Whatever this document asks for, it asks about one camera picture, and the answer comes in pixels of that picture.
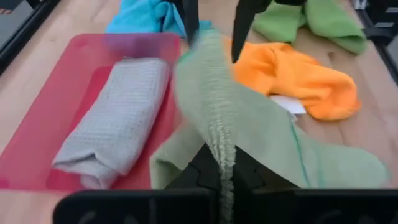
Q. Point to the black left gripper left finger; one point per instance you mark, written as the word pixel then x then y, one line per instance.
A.
pixel 140 208

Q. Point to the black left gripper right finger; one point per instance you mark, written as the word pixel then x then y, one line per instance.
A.
pixel 311 208

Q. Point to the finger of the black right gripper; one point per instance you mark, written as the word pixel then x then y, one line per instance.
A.
pixel 190 18
pixel 244 18

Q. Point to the orange microfiber towel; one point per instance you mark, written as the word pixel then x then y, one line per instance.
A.
pixel 295 74

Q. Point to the grey waffle microfiber towel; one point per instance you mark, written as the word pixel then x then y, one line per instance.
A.
pixel 121 112

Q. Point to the pale green teal-trimmed towel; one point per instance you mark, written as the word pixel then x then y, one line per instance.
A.
pixel 255 124

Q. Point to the bright green microfiber towel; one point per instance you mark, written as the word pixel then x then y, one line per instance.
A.
pixel 329 21

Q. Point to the blue microfiber towel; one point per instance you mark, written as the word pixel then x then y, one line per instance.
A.
pixel 143 15

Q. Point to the white card hang tag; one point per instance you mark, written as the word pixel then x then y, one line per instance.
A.
pixel 289 104

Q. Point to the red plastic tray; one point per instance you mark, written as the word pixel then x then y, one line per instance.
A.
pixel 37 109

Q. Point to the hazard-striped black floor mat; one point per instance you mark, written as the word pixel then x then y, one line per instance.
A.
pixel 7 3

